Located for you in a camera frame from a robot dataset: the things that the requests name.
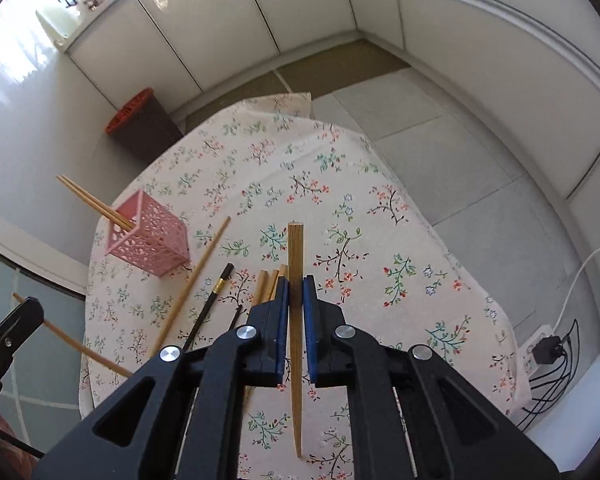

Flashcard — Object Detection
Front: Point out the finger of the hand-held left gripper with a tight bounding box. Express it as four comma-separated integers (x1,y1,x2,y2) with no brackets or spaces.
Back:
0,297,46,361

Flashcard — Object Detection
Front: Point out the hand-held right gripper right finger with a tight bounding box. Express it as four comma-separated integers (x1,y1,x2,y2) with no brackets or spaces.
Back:
302,275,568,480

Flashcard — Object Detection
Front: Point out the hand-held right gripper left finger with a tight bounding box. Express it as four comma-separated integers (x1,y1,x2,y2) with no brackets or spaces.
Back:
30,276,291,480

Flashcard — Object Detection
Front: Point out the black chopstick with gold band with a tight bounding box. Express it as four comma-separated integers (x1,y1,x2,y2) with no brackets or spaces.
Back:
182,262,235,351

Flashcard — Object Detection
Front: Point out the pink perforated utensil holder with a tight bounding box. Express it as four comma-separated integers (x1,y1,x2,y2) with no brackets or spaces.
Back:
105,190,191,277

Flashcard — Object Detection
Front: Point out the floral tablecloth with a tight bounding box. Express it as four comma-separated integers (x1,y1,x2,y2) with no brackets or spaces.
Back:
77,92,518,480

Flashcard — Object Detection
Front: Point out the brown bin with orange rim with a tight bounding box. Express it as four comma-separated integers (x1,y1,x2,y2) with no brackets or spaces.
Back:
104,87,183,161

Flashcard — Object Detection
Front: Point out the black power adapter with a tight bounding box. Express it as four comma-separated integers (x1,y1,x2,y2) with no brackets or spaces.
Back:
532,336,563,363

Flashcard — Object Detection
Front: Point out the white power strip with plugs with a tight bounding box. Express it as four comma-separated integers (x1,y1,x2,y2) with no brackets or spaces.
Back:
517,317,588,431

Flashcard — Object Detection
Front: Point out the white cabinet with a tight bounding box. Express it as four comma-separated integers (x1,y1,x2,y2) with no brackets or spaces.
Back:
62,0,406,111

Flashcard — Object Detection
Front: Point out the white cable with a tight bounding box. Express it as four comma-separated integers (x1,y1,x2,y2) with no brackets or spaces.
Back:
552,225,600,333

